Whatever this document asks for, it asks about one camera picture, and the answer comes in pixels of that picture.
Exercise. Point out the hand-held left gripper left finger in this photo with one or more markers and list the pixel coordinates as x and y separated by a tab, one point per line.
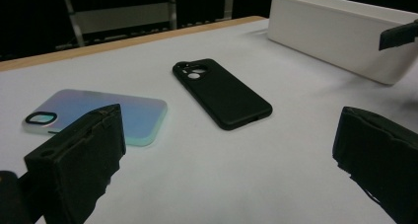
75	164

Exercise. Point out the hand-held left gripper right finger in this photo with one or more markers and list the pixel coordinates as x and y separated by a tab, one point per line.
384	158

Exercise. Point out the white rectangular plastic box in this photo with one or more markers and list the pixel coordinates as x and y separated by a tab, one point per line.
328	36

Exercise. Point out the iridescent phone case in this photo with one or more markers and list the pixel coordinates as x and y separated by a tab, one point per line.
138	112

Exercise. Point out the black phone case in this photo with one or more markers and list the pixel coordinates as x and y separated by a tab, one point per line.
223	95

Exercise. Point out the grey metal stand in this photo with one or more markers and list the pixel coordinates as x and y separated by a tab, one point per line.
121	18

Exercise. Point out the white table mat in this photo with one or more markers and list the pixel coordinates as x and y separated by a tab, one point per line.
230	171

